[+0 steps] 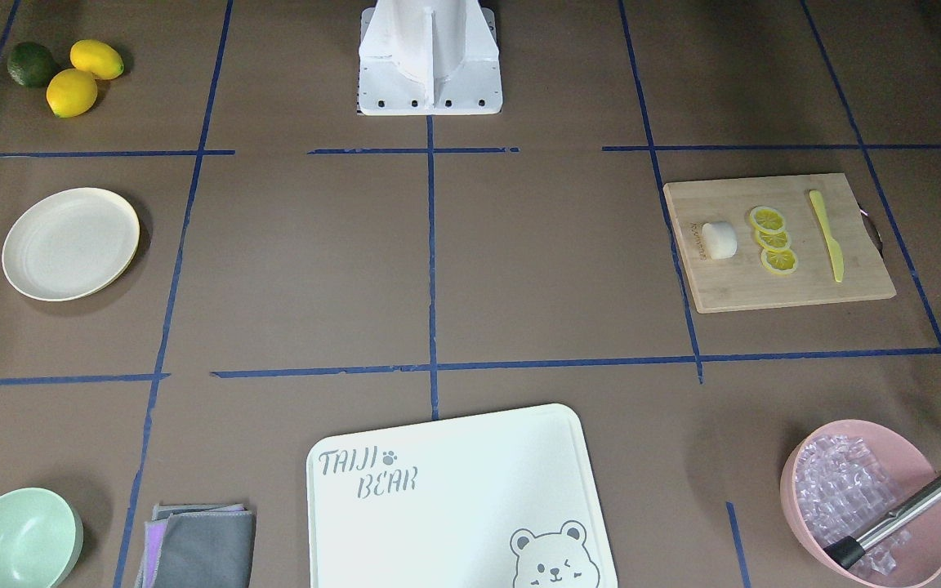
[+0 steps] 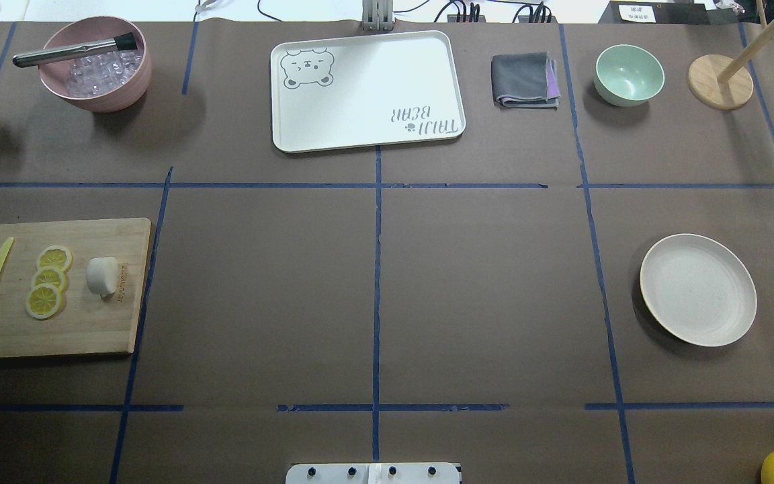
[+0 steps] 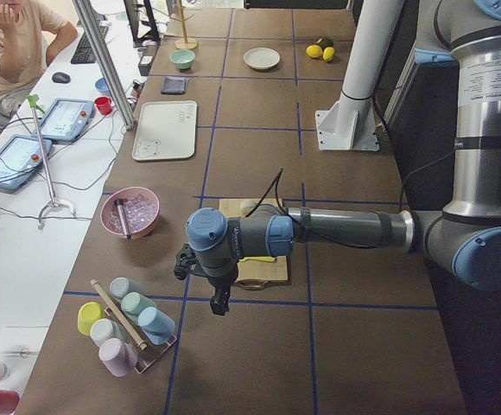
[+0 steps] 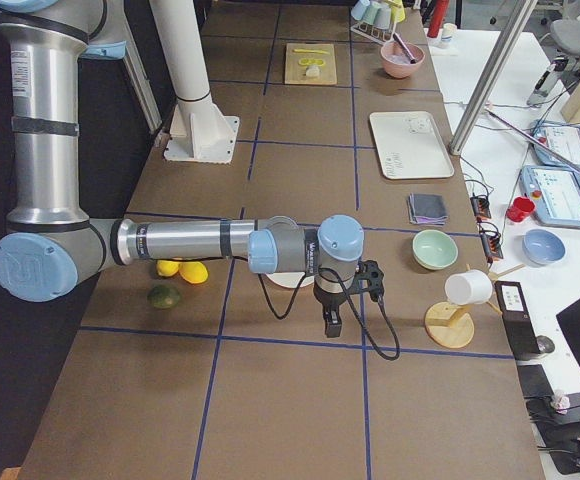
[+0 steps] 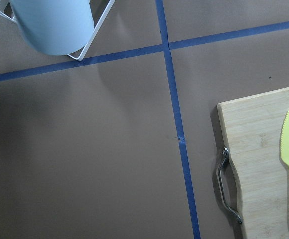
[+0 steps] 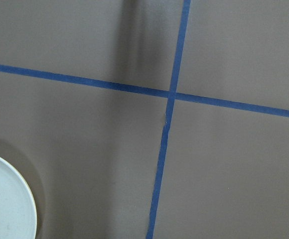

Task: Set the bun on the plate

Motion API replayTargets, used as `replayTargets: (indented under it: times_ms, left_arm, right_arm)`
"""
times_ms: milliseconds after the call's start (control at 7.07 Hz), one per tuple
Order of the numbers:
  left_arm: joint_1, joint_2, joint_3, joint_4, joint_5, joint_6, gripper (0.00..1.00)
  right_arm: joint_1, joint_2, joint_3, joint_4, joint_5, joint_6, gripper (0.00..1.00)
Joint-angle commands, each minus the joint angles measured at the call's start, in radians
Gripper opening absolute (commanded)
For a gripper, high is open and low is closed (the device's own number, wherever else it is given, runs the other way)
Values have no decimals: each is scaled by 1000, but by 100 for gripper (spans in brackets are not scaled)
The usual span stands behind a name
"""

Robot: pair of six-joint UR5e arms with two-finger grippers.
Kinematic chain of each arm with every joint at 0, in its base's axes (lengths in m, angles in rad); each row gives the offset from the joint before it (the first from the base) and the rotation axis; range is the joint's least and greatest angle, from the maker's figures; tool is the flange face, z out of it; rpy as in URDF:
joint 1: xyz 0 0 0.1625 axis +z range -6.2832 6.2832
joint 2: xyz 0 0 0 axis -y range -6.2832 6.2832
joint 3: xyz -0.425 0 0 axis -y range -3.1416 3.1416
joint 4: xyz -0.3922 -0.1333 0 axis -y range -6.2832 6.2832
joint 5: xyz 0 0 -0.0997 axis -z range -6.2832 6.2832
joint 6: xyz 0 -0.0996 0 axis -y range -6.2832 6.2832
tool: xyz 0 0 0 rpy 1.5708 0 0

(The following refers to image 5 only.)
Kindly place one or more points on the bamboo cutting board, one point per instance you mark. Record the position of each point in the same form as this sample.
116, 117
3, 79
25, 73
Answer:
251, 128

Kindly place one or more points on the light blue cup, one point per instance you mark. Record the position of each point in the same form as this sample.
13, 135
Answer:
52, 25

